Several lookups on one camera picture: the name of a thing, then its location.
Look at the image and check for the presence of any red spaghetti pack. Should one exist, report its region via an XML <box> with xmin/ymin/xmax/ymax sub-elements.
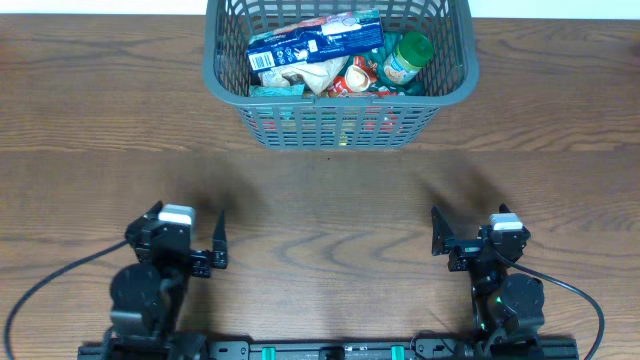
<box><xmin>319</xmin><ymin>86</ymin><xmax>401</xmax><ymax>136</ymax></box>

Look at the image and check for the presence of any mint green small packet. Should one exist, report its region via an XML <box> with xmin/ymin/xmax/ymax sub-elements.
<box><xmin>249</xmin><ymin>83</ymin><xmax>306</xmax><ymax>97</ymax></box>

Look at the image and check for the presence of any green lid jar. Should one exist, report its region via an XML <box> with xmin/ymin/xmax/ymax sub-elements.
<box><xmin>382</xmin><ymin>31</ymin><xmax>435</xmax><ymax>85</ymax></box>

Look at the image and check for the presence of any green coffee sachet bag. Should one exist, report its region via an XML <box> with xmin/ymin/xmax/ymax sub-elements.
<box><xmin>323</xmin><ymin>33</ymin><xmax>425</xmax><ymax>96</ymax></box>

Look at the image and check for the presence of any beige paper pouch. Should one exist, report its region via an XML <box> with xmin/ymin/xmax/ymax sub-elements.
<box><xmin>259</xmin><ymin>56</ymin><xmax>349</xmax><ymax>95</ymax></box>

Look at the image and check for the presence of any blue Kleenex tissue pack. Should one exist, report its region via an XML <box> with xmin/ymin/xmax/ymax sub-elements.
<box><xmin>246</xmin><ymin>9</ymin><xmax>384</xmax><ymax>73</ymax></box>

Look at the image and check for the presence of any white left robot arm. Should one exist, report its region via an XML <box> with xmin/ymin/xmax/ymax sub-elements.
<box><xmin>99</xmin><ymin>202</ymin><xmax>228</xmax><ymax>359</ymax></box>

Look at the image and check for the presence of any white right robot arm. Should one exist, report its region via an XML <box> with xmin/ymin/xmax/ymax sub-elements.
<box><xmin>209</xmin><ymin>204</ymin><xmax>545</xmax><ymax>360</ymax></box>

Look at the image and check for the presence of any grey plastic mesh basket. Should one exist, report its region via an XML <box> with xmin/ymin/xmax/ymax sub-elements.
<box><xmin>202</xmin><ymin>0</ymin><xmax>479</xmax><ymax>150</ymax></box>

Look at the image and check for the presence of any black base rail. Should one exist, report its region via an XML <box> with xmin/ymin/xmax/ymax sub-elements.
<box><xmin>77</xmin><ymin>336</ymin><xmax>579</xmax><ymax>360</ymax></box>

